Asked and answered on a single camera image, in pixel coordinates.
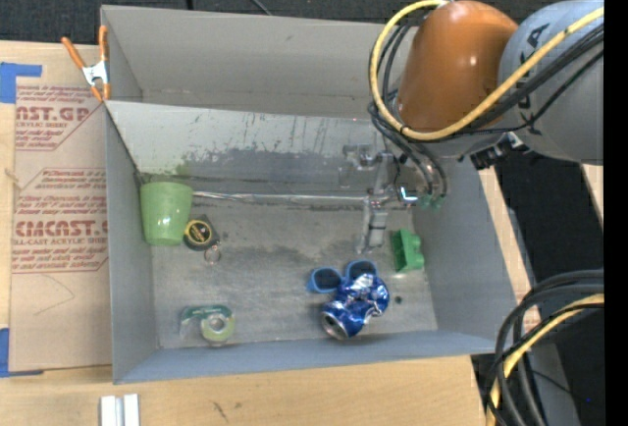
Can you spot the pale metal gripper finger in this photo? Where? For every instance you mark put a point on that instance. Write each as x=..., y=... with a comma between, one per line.
x=354, y=159
x=375, y=228

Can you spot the green toy block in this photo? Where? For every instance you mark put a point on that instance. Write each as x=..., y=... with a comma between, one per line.
x=407, y=250

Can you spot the blue sunglasses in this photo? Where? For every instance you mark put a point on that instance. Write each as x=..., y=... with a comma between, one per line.
x=324, y=279

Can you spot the crushed blue drink can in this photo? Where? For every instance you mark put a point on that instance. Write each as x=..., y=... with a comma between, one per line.
x=353, y=311

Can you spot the grey metal bin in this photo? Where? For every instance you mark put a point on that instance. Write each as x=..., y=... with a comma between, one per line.
x=275, y=282

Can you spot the black and yellow tape measure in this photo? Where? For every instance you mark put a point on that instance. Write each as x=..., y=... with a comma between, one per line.
x=198, y=232

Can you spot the green plastic cup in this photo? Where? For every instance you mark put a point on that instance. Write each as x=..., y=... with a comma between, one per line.
x=164, y=213

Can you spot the brown cardboard board, red print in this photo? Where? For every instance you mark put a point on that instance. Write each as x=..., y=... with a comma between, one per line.
x=59, y=277

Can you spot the black cylinder on white bracket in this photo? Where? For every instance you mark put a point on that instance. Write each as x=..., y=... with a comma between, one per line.
x=486, y=160

